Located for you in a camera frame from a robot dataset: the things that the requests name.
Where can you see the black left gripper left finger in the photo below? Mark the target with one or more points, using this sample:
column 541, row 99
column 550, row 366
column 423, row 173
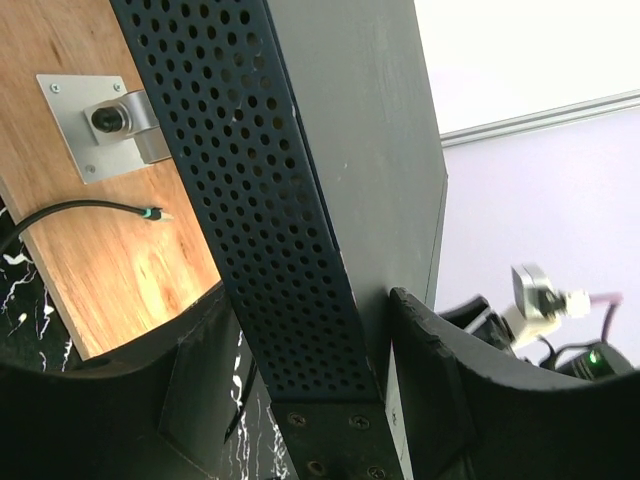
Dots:
column 158, row 407

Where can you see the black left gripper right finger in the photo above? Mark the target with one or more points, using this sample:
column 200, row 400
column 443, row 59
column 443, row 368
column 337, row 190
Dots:
column 474, row 412

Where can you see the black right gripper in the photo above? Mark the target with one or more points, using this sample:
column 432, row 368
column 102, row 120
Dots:
column 477, row 318

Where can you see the grey network switch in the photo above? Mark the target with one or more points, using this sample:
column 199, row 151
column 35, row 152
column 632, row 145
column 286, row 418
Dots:
column 305, row 136

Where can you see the wooden board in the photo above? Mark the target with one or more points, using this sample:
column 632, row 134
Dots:
column 112, row 275

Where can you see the black marble mat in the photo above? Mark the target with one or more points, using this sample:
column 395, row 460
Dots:
column 34, row 336

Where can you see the silver metal bracket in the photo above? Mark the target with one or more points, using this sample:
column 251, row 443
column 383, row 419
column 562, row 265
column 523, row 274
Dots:
column 108, row 130

